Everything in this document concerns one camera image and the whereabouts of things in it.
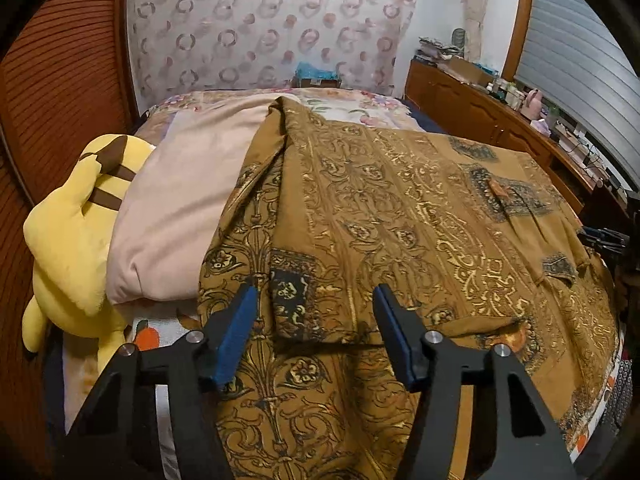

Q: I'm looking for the brown patterned shirt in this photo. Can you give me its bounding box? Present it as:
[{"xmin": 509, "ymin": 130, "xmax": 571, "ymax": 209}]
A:
[{"xmin": 198, "ymin": 98, "xmax": 620, "ymax": 479}]

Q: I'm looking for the pink kettle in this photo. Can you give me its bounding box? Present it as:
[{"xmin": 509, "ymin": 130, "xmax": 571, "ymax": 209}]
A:
[{"xmin": 520, "ymin": 89, "xmax": 542, "ymax": 122}]

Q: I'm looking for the grey window blind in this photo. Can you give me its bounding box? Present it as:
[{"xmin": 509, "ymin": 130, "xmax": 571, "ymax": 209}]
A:
[{"xmin": 515, "ymin": 0, "xmax": 639, "ymax": 183}]

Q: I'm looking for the wooden side cabinet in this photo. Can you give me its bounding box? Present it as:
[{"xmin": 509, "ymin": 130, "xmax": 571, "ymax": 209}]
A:
[{"xmin": 404, "ymin": 60, "xmax": 596, "ymax": 212}]

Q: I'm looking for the open cardboard box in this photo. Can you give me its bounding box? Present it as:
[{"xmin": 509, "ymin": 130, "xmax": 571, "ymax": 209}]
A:
[{"xmin": 445, "ymin": 56, "xmax": 496, "ymax": 87}]

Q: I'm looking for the yellow plush toy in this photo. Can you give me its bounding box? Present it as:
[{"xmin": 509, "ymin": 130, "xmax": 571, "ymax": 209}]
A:
[{"xmin": 22, "ymin": 133, "xmax": 154, "ymax": 370}]

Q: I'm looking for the pink pillow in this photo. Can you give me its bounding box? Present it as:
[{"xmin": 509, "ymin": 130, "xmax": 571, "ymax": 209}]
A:
[{"xmin": 105, "ymin": 93, "xmax": 276, "ymax": 306}]

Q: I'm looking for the floral bed blanket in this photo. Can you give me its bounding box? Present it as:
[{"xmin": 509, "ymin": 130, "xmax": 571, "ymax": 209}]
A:
[{"xmin": 136, "ymin": 87, "xmax": 423, "ymax": 145}]

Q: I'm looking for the stack of folded fabrics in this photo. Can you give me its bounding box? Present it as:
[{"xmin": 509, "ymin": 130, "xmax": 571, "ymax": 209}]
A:
[{"xmin": 416, "ymin": 37, "xmax": 464, "ymax": 63}]

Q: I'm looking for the cream side curtain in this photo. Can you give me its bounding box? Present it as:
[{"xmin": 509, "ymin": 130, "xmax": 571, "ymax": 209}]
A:
[{"xmin": 464, "ymin": 0, "xmax": 488, "ymax": 62}]

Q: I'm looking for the cardboard box with blue cloth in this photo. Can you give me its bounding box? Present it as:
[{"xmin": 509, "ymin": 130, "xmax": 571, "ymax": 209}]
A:
[{"xmin": 291, "ymin": 62, "xmax": 342, "ymax": 89}]

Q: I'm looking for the brown louvered wardrobe door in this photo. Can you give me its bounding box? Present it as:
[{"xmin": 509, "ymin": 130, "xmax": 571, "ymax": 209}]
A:
[{"xmin": 1, "ymin": 0, "xmax": 139, "ymax": 479}]

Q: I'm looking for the pink circle patterned curtain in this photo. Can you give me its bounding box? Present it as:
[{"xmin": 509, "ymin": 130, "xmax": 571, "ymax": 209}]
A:
[{"xmin": 126, "ymin": 0, "xmax": 416, "ymax": 107}]

